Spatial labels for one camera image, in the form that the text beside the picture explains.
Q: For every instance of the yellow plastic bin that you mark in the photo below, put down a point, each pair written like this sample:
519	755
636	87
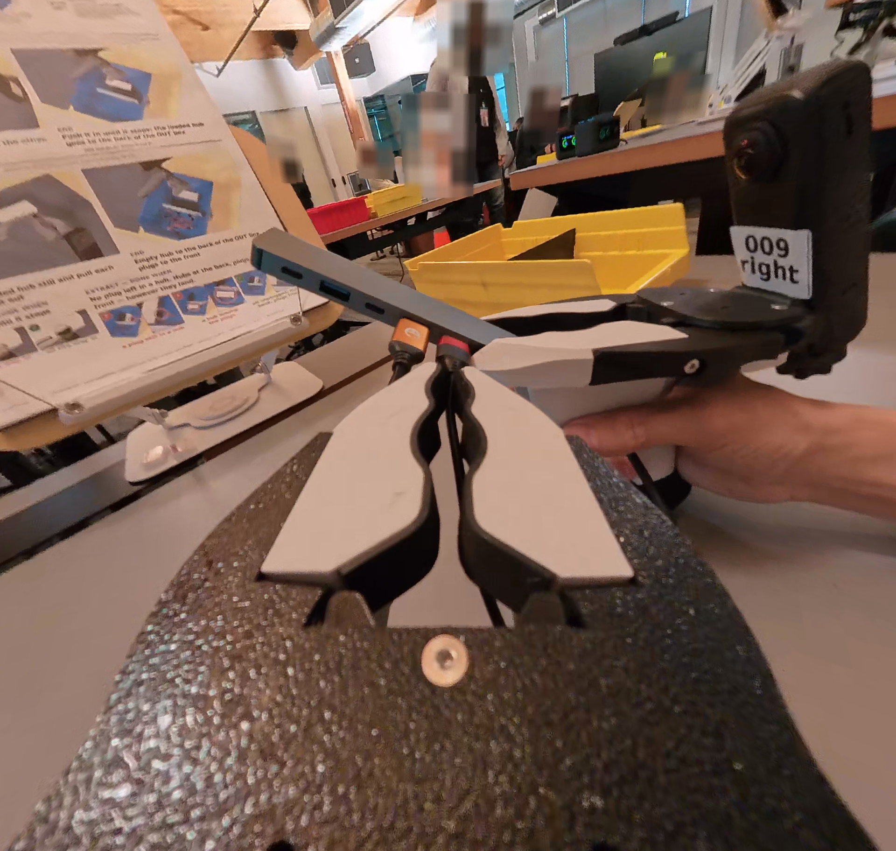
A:
630	249

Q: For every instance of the person's right forearm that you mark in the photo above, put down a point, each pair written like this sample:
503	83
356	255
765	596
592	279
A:
854	459

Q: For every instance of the grey usb hub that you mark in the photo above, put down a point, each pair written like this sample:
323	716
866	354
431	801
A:
364	277

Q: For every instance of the black speaker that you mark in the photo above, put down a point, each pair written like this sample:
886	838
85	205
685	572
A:
358	60

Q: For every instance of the orange traffic cone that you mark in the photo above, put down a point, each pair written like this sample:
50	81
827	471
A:
442	238

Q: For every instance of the small yellow bin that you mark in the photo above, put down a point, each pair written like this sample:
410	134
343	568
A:
395	200

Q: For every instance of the red plastic bin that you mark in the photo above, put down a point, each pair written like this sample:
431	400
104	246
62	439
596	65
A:
339	214

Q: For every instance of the printed instruction sheet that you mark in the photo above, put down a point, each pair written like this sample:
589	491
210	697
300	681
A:
105	165

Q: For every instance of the wooden workbench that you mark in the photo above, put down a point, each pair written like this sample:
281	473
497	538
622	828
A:
616	154

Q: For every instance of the black device green display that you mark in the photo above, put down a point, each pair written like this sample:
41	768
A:
567	142
598	133

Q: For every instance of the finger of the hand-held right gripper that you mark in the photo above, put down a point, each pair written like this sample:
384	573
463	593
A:
560	307
546	357

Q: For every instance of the person's right hand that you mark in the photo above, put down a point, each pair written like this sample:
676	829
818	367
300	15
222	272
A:
735	438

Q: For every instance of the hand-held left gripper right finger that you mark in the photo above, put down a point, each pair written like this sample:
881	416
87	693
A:
546	501

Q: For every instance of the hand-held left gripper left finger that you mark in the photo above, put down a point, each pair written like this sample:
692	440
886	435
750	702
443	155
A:
350	494

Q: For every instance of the black wall screen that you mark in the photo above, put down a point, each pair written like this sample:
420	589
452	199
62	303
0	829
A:
623	74

